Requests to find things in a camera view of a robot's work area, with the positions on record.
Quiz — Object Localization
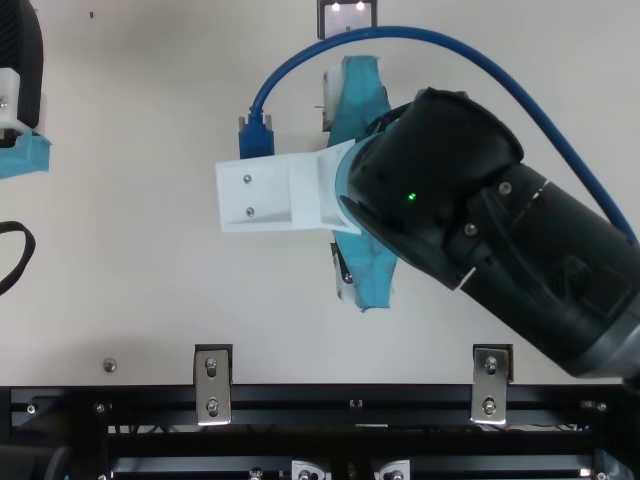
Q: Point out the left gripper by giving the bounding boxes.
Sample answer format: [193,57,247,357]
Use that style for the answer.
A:
[0,0,53,180]

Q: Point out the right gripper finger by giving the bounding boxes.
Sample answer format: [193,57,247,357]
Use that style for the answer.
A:
[330,241,357,302]

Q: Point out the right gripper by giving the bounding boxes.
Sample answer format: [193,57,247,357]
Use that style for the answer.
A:
[322,54,397,315]

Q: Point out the small square scanner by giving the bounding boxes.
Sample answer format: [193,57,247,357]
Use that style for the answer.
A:
[316,0,378,40]

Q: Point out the blue cable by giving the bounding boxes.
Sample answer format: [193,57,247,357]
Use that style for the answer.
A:
[238,25,640,248]

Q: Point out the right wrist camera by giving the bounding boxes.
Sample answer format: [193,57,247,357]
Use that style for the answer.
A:
[215,141,362,237]

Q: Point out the black cable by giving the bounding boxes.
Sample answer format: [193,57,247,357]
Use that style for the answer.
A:
[0,220,37,297]

